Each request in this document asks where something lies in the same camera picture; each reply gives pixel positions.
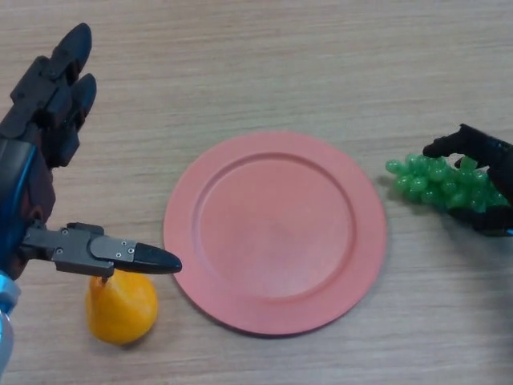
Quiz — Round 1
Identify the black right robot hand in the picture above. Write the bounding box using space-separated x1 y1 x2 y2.
422 123 513 238

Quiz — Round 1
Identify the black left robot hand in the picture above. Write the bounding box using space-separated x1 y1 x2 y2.
0 22 184 282

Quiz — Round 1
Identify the green grapes bunch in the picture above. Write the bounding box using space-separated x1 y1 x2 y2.
385 154 510 216

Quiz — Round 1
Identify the pink round plate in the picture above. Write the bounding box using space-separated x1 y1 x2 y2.
163 131 388 337

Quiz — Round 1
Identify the orange yellow pear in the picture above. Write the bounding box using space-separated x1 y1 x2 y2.
85 269 160 347

